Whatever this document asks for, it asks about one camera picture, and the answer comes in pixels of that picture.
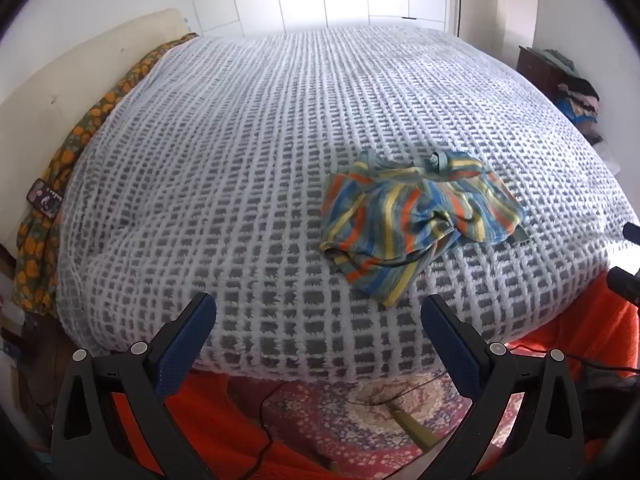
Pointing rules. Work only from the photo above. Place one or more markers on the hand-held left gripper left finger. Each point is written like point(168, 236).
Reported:
point(185, 341)

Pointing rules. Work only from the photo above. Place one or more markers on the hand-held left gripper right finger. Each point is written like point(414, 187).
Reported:
point(452, 346)

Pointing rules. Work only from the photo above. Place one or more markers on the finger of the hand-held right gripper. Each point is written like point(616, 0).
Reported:
point(632, 232)
point(625, 285)

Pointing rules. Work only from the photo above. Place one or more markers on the striped knitted sweater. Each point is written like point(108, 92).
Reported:
point(400, 220)

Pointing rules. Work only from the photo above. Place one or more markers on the dark wooden nightstand with clothes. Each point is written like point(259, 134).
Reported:
point(575, 97)

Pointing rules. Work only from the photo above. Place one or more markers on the orange cloth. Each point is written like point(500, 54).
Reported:
point(220, 420)

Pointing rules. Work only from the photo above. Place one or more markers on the olive green pole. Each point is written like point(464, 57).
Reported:
point(415, 430)

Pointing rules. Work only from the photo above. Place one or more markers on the dark wooden furniture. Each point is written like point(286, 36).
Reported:
point(45, 360)

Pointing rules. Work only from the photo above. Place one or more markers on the patterned rug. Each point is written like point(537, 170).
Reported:
point(325, 425)

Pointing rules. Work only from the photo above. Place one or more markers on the white grey checkered blanket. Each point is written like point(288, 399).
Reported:
point(225, 160)

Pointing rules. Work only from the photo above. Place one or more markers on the dark wooden dresser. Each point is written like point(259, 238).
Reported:
point(537, 70)

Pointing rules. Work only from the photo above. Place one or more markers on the purple fabric label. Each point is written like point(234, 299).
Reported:
point(45, 198)

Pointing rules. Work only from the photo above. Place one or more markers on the orange floral bedsheet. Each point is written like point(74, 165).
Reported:
point(65, 155)

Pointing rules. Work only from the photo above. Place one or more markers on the cream headboard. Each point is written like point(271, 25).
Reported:
point(50, 75)

